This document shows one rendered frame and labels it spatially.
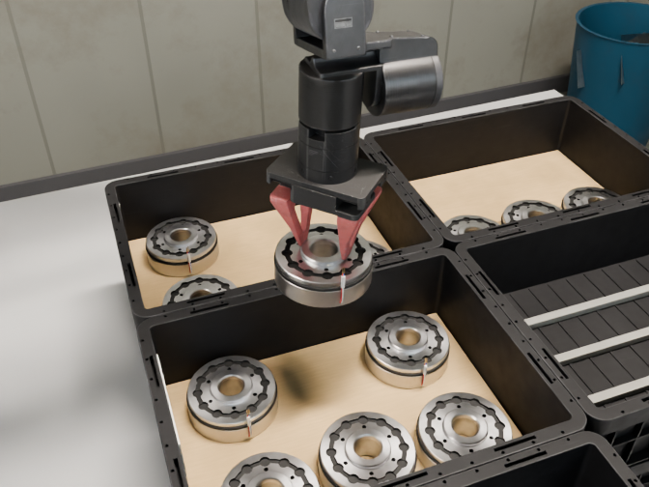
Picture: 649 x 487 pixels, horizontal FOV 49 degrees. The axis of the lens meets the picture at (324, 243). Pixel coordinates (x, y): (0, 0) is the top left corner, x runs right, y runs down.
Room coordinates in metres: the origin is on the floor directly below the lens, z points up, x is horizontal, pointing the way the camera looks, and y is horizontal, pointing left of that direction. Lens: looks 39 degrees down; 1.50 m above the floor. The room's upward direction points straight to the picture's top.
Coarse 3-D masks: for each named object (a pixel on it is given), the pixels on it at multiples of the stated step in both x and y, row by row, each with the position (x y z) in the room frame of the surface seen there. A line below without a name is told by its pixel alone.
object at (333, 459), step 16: (352, 416) 0.49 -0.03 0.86; (368, 416) 0.49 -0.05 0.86; (384, 416) 0.49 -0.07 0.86; (336, 432) 0.48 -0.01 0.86; (352, 432) 0.47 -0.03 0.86; (384, 432) 0.47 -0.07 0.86; (400, 432) 0.48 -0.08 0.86; (320, 448) 0.45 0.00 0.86; (336, 448) 0.45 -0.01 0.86; (400, 448) 0.46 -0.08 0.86; (336, 464) 0.44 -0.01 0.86; (352, 464) 0.43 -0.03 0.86; (384, 464) 0.43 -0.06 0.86; (400, 464) 0.44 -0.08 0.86; (336, 480) 0.41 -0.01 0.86; (352, 480) 0.42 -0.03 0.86; (368, 480) 0.42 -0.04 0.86; (384, 480) 0.42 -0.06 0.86
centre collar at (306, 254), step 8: (312, 240) 0.59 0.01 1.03; (320, 240) 0.59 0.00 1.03; (328, 240) 0.59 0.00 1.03; (336, 240) 0.59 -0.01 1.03; (304, 248) 0.57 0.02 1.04; (336, 248) 0.58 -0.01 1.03; (304, 256) 0.56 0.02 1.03; (312, 256) 0.56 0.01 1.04; (336, 256) 0.56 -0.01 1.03; (312, 264) 0.55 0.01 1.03; (320, 264) 0.55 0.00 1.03; (328, 264) 0.55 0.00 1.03; (336, 264) 0.56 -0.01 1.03
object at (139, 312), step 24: (360, 144) 0.96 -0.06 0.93; (192, 168) 0.89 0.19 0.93; (216, 168) 0.90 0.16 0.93; (120, 216) 0.77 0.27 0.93; (120, 240) 0.72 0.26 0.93; (432, 240) 0.72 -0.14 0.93; (240, 288) 0.63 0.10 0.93; (264, 288) 0.63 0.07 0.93; (144, 312) 0.59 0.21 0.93; (168, 312) 0.59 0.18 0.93
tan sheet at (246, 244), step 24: (264, 216) 0.91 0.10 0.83; (312, 216) 0.91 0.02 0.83; (336, 216) 0.91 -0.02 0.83; (144, 240) 0.85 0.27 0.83; (240, 240) 0.85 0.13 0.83; (264, 240) 0.85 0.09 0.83; (384, 240) 0.85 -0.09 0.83; (144, 264) 0.79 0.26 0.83; (216, 264) 0.79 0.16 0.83; (240, 264) 0.79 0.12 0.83; (264, 264) 0.79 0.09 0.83; (144, 288) 0.74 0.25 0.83; (168, 288) 0.74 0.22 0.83
